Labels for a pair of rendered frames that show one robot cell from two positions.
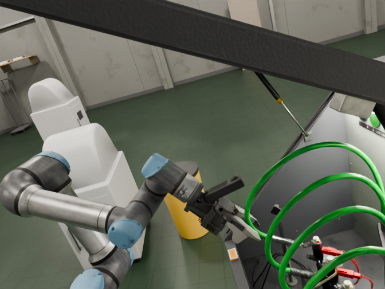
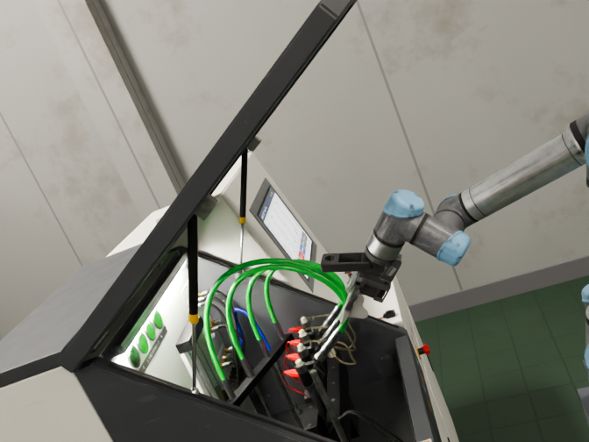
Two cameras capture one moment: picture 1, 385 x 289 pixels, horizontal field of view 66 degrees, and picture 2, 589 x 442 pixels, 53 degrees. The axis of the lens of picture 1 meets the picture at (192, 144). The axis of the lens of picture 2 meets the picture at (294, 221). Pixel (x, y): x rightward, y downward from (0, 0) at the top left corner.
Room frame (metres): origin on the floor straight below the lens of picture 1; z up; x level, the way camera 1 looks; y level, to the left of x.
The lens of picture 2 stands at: (1.99, 0.07, 1.83)
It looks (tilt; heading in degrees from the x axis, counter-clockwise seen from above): 14 degrees down; 188
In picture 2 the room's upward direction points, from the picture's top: 23 degrees counter-clockwise
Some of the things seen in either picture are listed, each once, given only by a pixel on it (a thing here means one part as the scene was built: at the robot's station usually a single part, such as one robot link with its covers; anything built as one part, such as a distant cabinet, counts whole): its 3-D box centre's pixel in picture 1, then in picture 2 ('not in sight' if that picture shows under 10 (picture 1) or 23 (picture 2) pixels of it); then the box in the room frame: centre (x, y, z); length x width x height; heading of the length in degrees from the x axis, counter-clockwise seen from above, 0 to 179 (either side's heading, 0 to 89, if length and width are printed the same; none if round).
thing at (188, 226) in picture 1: (186, 200); not in sight; (2.36, 0.21, 0.31); 0.40 x 0.40 x 0.63
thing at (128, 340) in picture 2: not in sight; (155, 296); (0.64, -0.52, 1.43); 0.54 x 0.03 x 0.02; 178
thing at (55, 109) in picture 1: (61, 117); not in sight; (5.91, 2.32, 0.76); 0.82 x 0.68 x 1.53; 80
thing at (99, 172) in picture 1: (97, 194); not in sight; (2.43, 0.96, 0.62); 0.72 x 0.57 x 1.24; 172
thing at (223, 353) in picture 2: not in sight; (212, 328); (0.40, -0.51, 1.20); 0.13 x 0.03 x 0.31; 178
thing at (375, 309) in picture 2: not in sight; (364, 289); (-0.05, -0.09, 0.96); 0.70 x 0.22 x 0.03; 178
